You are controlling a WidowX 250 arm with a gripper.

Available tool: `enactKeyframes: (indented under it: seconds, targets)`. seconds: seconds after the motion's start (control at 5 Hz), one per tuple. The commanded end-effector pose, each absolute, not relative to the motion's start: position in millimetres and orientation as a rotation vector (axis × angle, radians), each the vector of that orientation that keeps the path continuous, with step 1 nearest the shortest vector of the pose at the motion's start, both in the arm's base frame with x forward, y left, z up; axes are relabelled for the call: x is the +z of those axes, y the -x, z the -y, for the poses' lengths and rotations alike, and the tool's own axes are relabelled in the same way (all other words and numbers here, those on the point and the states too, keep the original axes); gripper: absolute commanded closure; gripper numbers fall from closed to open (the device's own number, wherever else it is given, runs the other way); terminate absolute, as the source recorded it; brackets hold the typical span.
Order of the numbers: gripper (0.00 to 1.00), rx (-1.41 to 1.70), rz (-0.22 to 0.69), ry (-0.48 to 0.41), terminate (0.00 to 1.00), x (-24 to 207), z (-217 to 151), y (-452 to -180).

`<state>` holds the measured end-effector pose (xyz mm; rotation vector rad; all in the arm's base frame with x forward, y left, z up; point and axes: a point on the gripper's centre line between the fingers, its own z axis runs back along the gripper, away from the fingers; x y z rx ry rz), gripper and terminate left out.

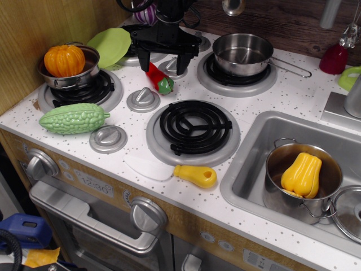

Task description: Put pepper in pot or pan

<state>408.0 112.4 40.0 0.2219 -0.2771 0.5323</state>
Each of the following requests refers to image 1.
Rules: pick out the green plastic plate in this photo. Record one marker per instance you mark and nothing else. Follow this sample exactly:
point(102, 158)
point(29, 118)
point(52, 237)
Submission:
point(111, 44)

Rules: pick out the steel frying pan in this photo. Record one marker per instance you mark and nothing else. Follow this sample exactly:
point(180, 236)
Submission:
point(242, 54)

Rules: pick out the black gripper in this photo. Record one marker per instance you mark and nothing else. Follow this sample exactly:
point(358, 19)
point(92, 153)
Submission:
point(165, 38)

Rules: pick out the silver oven door handle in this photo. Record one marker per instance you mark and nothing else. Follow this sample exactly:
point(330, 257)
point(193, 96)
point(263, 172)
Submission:
point(76, 212)

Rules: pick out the blue device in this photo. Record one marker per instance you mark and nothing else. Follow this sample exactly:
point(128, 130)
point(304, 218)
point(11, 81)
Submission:
point(31, 231)

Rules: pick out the silver stove knob front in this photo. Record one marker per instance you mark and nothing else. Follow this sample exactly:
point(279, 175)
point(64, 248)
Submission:
point(108, 139)

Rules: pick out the silver oven dial right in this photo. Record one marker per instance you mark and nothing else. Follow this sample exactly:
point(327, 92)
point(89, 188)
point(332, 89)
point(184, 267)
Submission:
point(146, 215)

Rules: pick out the purple toy onion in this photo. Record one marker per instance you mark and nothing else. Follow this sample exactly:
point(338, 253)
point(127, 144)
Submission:
point(147, 16)

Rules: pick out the orange toy pumpkin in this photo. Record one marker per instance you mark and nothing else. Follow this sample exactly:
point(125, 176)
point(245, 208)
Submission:
point(64, 61)

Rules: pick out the silver stove knob rear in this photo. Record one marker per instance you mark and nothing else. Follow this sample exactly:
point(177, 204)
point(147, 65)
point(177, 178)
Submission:
point(169, 68)

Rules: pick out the hanging steel ladle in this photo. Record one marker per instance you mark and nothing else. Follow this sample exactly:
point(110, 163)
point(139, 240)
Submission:
point(233, 7)

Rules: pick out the red toy cup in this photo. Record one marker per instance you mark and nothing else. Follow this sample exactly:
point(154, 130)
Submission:
point(334, 60)

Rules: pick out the silver toy faucet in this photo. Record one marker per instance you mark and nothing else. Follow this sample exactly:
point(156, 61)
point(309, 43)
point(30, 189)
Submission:
point(344, 110)

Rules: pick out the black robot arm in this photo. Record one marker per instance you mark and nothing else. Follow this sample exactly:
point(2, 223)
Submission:
point(171, 12)

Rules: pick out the left black coil burner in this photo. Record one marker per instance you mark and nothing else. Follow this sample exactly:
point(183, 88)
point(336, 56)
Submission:
point(106, 91)

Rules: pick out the yellow handled toy knife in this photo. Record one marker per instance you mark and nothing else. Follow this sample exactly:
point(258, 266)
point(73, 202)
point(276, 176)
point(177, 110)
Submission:
point(204, 177)

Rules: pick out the hanging clear utensil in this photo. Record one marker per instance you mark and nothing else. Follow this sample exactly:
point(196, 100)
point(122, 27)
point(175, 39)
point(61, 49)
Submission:
point(351, 34)

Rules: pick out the silver oven dial left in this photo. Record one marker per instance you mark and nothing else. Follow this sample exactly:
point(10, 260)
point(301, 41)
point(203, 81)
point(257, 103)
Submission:
point(41, 165)

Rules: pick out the yellow toy bell pepper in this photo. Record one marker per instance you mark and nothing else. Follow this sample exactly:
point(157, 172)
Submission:
point(301, 179)

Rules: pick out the black coil burner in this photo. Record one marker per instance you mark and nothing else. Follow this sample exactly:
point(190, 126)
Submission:
point(106, 91)
point(192, 132)

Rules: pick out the silver toy sink basin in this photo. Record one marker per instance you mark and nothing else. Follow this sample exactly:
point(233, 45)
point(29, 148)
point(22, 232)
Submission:
point(244, 181)

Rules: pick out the yellow cloth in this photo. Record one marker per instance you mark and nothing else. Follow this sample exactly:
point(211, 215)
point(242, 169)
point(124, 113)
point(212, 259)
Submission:
point(41, 257)

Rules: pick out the red toy pepper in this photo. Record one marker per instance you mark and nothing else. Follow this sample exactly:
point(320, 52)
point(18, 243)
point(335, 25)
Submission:
point(160, 81)

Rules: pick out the silver stove knob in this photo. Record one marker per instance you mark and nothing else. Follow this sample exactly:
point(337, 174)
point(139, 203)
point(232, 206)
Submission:
point(169, 68)
point(143, 101)
point(108, 139)
point(205, 43)

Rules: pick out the steel pot lid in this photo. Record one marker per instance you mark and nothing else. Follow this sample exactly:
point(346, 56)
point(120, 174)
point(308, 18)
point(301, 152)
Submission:
point(346, 208)

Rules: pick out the silver oven dial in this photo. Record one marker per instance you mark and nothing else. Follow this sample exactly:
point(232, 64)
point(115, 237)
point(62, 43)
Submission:
point(146, 215)
point(41, 165)

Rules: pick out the front black coil burner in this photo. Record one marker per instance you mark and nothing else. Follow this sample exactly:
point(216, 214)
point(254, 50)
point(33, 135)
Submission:
point(192, 132)

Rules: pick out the green toy bitter gourd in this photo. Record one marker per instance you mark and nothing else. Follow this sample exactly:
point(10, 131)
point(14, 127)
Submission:
point(74, 118)

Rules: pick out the right rear coil burner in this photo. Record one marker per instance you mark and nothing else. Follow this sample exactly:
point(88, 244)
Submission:
point(218, 82)

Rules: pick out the silver stove knob far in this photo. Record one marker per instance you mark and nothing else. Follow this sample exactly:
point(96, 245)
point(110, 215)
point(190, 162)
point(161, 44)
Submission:
point(205, 43)

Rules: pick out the steel pot in sink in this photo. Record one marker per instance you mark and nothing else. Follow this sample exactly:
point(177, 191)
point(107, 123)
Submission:
point(309, 211)

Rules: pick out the steel pot on left burner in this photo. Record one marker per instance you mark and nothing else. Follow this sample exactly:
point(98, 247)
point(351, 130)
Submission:
point(88, 75)

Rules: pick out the silver stove knob centre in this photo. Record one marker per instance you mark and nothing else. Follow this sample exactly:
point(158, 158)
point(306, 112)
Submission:
point(143, 101)

